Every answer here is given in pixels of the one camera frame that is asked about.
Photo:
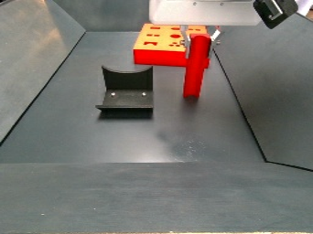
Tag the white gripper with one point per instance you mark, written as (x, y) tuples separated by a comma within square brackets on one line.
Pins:
[(211, 13)]

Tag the red arch bar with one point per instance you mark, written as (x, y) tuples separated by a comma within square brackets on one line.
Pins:
[(197, 64)]

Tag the orange shape sorter block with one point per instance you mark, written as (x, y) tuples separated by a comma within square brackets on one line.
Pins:
[(159, 46)]

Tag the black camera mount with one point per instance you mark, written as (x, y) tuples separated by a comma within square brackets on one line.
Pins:
[(275, 11)]

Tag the black fixture bracket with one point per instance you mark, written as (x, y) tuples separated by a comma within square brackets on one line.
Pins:
[(129, 90)]

